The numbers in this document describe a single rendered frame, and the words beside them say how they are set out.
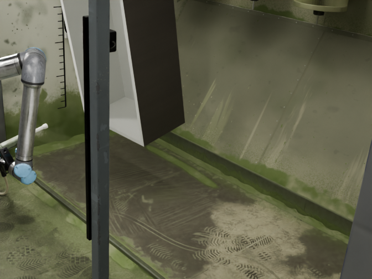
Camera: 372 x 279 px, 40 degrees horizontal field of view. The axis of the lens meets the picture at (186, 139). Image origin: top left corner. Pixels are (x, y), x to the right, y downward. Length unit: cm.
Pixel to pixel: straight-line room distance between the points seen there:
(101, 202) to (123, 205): 142
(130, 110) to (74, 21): 69
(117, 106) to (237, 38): 111
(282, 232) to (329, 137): 69
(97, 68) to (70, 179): 200
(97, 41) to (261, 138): 212
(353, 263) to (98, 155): 88
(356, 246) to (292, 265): 136
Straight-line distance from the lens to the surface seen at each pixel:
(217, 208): 330
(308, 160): 337
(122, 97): 366
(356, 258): 160
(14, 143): 336
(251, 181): 355
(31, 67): 272
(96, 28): 163
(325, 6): 325
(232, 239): 303
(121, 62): 354
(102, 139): 175
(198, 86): 404
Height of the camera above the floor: 175
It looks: 24 degrees down
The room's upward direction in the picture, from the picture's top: 4 degrees clockwise
